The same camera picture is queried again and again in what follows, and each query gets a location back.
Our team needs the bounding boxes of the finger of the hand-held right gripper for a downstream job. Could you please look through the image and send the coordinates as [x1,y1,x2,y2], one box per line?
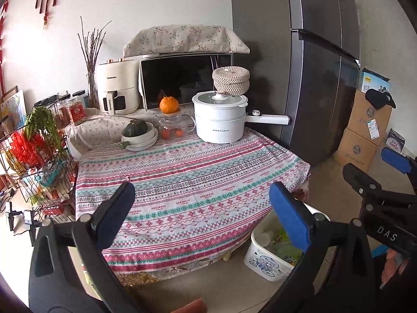
[381,147,417,199]
[342,163,387,203]

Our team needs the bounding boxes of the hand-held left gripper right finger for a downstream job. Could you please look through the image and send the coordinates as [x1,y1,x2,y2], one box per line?
[261,182,382,313]

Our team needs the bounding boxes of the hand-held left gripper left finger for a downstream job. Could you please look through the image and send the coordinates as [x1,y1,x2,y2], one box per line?
[29,181,144,313]

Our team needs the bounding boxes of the white plastic bottle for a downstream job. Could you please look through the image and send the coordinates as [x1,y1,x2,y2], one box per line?
[257,231,275,248]

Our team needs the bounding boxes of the green snack bag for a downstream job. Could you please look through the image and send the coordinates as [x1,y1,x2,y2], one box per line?
[272,228,303,266]

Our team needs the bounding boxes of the white plastic bin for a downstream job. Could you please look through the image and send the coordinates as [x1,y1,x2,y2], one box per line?
[244,210,330,282]

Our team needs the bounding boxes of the person's right hand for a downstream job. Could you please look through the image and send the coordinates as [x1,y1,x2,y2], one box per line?
[382,248,412,289]

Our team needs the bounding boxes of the person's left hand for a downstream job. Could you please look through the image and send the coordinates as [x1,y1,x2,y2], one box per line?
[173,298,208,313]

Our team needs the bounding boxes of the small printed box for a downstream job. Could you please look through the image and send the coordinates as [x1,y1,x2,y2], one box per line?
[385,129,407,154]

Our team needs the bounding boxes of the cardboard box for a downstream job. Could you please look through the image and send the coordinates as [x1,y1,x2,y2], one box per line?
[346,89,393,147]
[335,128,378,173]

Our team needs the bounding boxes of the black cloth item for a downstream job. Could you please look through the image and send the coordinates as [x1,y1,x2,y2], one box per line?
[365,89,396,110]

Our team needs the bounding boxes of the white ceramic bowl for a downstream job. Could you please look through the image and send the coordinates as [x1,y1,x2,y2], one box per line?
[120,122,159,152]

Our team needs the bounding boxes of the white floral cloth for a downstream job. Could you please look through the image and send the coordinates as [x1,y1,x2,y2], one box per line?
[65,112,163,160]

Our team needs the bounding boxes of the patterned striped tablecloth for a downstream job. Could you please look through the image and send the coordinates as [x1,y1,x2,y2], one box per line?
[75,127,310,274]

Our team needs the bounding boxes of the green squash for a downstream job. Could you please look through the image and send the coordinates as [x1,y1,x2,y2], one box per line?
[121,119,149,137]

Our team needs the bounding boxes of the blue printed box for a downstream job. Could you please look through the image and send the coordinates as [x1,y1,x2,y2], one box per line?
[358,68,391,93]

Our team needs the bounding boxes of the floral under cloth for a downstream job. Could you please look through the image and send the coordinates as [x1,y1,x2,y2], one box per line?
[85,254,235,287]

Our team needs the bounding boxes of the glass teapot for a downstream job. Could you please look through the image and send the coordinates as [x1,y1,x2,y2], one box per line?
[158,112,196,141]

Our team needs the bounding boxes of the red label jar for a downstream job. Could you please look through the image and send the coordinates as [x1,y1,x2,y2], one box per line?
[67,98,87,126]

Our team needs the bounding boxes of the red packets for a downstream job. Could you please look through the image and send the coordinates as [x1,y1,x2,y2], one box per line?
[10,130,46,170]

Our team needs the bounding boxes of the green leafy plant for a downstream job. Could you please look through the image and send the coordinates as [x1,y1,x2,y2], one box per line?
[23,106,67,160]

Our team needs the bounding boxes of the orange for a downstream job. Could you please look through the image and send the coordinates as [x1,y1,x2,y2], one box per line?
[159,95,180,114]

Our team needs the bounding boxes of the white electric pot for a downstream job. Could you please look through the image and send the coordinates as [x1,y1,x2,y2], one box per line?
[192,92,291,145]

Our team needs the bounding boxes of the glass vase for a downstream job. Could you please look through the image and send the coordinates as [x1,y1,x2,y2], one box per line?
[86,72,100,110]

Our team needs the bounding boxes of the cream air fryer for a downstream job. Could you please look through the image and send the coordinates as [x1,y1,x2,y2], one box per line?
[96,57,142,115]

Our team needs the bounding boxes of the grey refrigerator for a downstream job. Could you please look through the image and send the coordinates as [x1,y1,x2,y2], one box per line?
[229,0,361,167]

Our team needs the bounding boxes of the black door microwave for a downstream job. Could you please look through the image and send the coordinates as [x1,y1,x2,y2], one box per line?
[138,54,233,111]

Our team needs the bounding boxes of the woven lidded basket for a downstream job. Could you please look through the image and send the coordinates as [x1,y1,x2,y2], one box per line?
[212,67,251,96]

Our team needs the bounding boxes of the dried branches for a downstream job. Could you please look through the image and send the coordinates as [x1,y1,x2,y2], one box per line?
[77,16,112,75]

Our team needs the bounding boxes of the floral microwave cover cloth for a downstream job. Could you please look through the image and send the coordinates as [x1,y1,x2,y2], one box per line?
[123,25,250,58]

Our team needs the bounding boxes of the black wire rack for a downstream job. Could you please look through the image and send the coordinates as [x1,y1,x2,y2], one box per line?
[0,104,77,216]

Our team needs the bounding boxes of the picture frame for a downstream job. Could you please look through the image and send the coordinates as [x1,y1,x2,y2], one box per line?
[0,86,27,131]

